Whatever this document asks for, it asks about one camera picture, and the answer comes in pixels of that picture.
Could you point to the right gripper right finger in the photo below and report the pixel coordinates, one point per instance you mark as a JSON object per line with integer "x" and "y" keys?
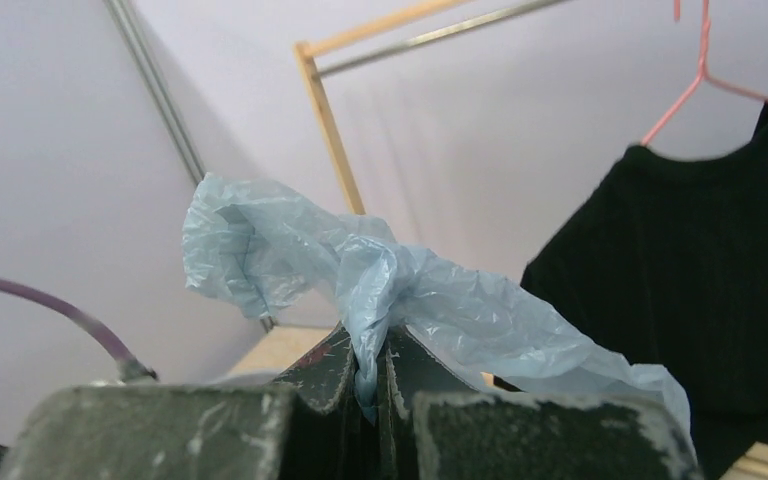
{"x": 405, "y": 368}

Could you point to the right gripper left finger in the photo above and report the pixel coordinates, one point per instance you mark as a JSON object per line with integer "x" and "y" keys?
{"x": 324, "y": 429}

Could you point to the light blue trash bag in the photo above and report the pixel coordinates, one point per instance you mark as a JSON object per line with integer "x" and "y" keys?
{"x": 260, "y": 246}

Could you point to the black hanging garment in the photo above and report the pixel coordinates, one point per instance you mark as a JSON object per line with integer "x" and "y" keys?
{"x": 667, "y": 263}

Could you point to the wooden clothes rack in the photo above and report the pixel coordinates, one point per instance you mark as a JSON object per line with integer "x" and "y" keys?
{"x": 484, "y": 144}

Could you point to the pink clothes hanger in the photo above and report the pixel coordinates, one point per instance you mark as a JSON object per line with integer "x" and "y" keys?
{"x": 702, "y": 76}

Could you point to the metal clothes rail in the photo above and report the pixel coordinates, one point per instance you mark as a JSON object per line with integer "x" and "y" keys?
{"x": 438, "y": 35}

